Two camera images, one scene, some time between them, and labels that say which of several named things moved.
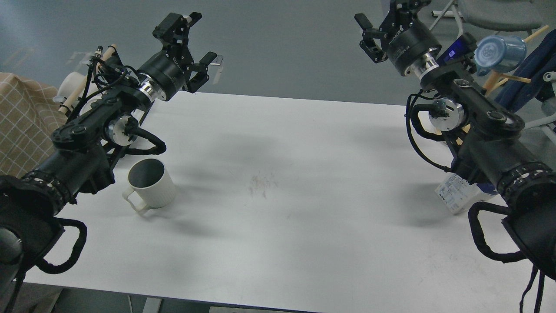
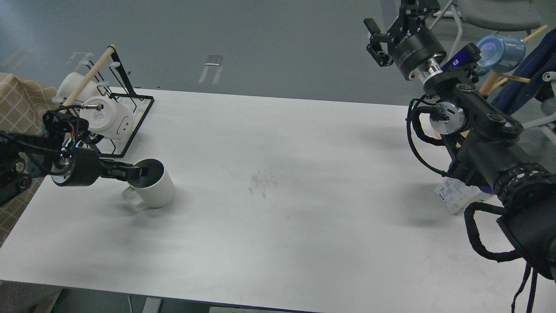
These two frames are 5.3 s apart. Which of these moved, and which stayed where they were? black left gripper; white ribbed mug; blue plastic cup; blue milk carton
Moved: black left gripper
Stayed: blue plastic cup; blue milk carton; white ribbed mug
